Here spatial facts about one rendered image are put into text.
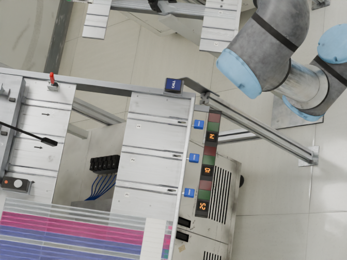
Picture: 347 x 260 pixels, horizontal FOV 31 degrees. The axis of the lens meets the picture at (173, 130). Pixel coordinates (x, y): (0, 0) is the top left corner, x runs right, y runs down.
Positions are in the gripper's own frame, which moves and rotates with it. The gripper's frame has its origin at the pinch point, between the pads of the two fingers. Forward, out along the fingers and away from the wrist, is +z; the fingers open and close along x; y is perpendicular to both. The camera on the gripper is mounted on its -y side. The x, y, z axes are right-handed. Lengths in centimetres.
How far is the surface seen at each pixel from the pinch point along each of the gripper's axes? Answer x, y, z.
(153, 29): 58, -52, 116
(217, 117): -23.6, 12.8, 26.8
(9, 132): -40, -44, 3
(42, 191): -55, -34, 12
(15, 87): -25, -45, 2
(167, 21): 7.9, -7.0, 21.5
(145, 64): 48, -62, 137
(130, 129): -31.8, -12.1, 18.4
